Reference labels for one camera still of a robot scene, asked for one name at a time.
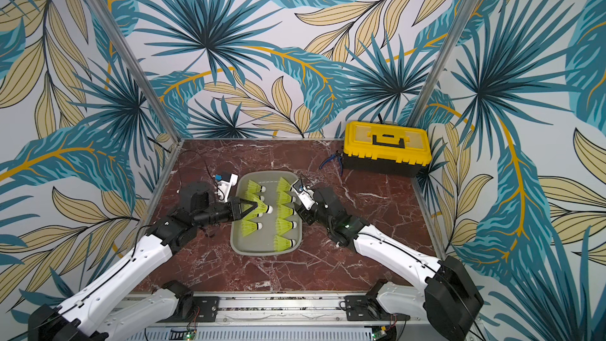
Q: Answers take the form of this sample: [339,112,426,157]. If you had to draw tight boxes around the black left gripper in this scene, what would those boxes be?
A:
[193,197,258,230]

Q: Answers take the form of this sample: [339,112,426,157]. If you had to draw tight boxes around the green shuttlecock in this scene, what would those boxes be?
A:
[276,218,298,236]
[276,204,296,219]
[245,193,264,202]
[273,235,297,253]
[246,180,267,195]
[276,191,295,205]
[252,200,273,217]
[276,177,294,193]
[240,220,263,237]

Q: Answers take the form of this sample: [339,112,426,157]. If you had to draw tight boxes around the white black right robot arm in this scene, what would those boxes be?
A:
[291,182,484,340]

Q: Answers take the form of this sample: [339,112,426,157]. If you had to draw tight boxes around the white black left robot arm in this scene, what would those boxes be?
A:
[26,182,258,340]

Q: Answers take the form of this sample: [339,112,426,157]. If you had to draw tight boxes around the grey plastic tray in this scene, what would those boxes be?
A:
[230,170,303,257]

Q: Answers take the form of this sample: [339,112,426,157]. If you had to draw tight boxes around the yellow black toolbox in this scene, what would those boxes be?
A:
[342,122,432,178]

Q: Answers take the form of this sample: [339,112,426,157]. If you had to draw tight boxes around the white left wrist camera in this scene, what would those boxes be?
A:
[215,173,238,203]

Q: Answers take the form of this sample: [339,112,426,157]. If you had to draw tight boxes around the blue handled pliers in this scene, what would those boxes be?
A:
[319,152,344,176]

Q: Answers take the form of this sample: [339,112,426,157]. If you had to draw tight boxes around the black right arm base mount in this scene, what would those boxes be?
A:
[342,279,410,321]

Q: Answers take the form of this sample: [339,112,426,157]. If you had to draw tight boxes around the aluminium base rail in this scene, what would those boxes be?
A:
[114,286,429,326]

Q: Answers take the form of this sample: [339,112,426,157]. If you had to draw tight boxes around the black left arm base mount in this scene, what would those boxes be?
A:
[159,280,219,323]

